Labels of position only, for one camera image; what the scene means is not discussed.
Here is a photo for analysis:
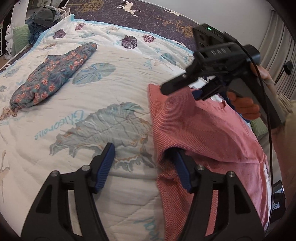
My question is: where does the pink knit shirt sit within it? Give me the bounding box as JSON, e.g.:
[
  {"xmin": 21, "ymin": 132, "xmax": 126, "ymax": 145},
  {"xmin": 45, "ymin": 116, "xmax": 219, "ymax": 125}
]
[{"xmin": 148, "ymin": 84, "xmax": 270, "ymax": 240}]

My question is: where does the right forearm beige sleeve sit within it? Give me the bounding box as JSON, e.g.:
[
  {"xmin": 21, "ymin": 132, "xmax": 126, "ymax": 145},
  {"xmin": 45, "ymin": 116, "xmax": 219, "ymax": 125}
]
[{"xmin": 259, "ymin": 66, "xmax": 295, "ymax": 206}]

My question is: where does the dark clothes pile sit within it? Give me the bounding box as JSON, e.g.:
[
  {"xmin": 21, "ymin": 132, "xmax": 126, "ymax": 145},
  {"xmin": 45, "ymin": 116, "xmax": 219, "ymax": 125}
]
[{"xmin": 25, "ymin": 5, "xmax": 71, "ymax": 45}]

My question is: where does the right hand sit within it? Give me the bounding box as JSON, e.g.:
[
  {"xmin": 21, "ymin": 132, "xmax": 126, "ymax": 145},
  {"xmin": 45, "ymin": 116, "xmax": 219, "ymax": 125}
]
[{"xmin": 226, "ymin": 63, "xmax": 276, "ymax": 121}]

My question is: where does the beige curtain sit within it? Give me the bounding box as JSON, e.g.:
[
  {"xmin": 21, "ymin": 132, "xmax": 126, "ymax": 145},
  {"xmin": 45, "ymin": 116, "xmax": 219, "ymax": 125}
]
[{"xmin": 259, "ymin": 11, "xmax": 295, "ymax": 100}]

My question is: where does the black floor lamp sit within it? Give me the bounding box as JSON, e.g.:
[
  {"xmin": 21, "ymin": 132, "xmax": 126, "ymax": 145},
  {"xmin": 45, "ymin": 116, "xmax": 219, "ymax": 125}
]
[{"xmin": 275, "ymin": 61, "xmax": 293, "ymax": 83}]

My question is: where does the purple deer pattern mattress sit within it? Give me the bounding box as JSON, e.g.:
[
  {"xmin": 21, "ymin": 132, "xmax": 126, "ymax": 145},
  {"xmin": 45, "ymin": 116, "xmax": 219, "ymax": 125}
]
[{"xmin": 0, "ymin": 0, "xmax": 204, "ymax": 75}]

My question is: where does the white seashell quilt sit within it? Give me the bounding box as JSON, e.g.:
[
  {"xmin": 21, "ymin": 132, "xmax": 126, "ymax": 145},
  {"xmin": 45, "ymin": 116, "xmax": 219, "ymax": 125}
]
[{"xmin": 1, "ymin": 15, "xmax": 193, "ymax": 240}]

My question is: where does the floral folded garment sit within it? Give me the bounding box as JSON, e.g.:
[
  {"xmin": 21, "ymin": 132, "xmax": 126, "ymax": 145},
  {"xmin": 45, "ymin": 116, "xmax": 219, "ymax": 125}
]
[{"xmin": 10, "ymin": 43, "xmax": 98, "ymax": 109}]

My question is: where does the green cushion far side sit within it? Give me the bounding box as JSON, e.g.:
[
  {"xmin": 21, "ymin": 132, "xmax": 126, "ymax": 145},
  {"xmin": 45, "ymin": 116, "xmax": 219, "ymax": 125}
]
[{"xmin": 13, "ymin": 24, "xmax": 30, "ymax": 54}]

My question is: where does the white cat figurine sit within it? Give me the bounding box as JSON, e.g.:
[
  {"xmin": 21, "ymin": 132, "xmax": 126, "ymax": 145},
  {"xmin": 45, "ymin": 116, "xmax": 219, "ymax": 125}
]
[{"xmin": 4, "ymin": 23, "xmax": 15, "ymax": 60}]

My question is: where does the black cable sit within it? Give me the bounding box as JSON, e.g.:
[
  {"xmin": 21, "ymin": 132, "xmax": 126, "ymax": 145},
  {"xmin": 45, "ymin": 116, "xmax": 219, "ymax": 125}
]
[{"xmin": 235, "ymin": 40, "xmax": 275, "ymax": 232}]

